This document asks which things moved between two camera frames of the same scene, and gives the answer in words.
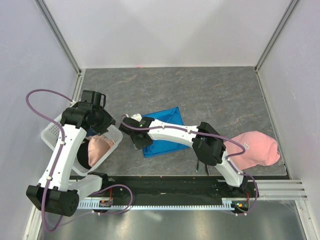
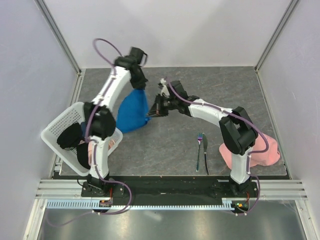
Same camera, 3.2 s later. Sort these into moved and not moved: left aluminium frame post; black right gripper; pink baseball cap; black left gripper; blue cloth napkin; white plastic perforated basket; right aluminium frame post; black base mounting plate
Moved: black right gripper; blue cloth napkin; black left gripper
Not moved: black base mounting plate; left aluminium frame post; white plastic perforated basket; pink baseball cap; right aluminium frame post
